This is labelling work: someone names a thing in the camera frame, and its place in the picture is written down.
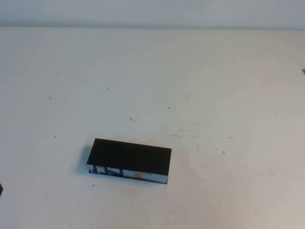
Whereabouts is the black glasses case box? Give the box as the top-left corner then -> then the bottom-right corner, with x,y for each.
86,138 -> 173,184

